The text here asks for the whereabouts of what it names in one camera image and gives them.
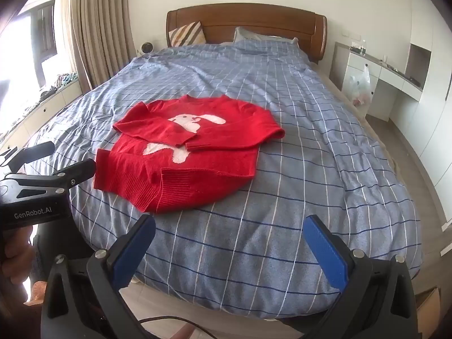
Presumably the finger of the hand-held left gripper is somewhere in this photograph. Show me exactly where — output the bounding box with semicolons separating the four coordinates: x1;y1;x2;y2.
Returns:
0;141;56;174
0;158;97;203

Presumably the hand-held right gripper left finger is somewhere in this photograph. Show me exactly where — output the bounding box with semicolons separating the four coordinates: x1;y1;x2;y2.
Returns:
40;214;157;339

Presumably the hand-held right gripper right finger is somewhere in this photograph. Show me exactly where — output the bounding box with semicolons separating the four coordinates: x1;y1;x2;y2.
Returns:
303;214;419;339

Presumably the red sweater with white rabbit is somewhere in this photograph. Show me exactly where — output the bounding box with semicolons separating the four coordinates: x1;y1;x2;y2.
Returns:
93;95;286;214

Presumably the person's left hand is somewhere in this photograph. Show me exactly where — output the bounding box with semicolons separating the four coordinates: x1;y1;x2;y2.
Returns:
0;224;36;280

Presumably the white windowsill cabinet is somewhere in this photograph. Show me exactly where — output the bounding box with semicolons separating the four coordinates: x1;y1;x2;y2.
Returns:
0;78;84;154

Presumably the blue checked duvet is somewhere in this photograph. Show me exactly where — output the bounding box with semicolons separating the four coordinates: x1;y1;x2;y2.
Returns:
33;37;422;320

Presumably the clutter pile on windowsill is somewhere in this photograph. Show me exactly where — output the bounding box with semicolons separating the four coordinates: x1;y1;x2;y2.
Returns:
37;71;79;100

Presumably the sheer cream curtain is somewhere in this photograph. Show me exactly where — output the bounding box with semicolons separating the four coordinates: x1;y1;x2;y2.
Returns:
56;0;93;94

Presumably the cardboard box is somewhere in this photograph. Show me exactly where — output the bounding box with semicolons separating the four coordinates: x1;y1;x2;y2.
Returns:
414;286;443;327

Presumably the dark framed window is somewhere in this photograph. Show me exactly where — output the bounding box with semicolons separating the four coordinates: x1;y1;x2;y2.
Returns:
30;0;59;87

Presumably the beige curtain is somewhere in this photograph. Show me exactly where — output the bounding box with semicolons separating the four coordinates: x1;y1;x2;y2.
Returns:
70;0;142;90

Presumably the clear plastic bag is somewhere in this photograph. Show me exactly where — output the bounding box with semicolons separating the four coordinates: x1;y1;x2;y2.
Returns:
344;64;374;107

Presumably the brown striped pillow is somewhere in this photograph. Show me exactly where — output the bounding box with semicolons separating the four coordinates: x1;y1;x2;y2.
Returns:
168;21;206;47

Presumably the white built-in desk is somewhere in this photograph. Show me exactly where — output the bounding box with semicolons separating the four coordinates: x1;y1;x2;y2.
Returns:
329;41;423;121

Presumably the white wardrobe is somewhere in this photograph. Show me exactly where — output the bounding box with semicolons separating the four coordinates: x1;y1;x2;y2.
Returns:
388;0;452;223

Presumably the wooden bed headboard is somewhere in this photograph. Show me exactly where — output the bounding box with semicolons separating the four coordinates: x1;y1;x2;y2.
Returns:
166;3;328;65

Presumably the blue checked pillow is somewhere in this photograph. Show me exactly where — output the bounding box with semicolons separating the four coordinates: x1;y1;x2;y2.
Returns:
233;26;299;45

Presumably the black cable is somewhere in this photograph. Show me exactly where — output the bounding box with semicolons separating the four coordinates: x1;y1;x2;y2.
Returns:
138;316;221;339

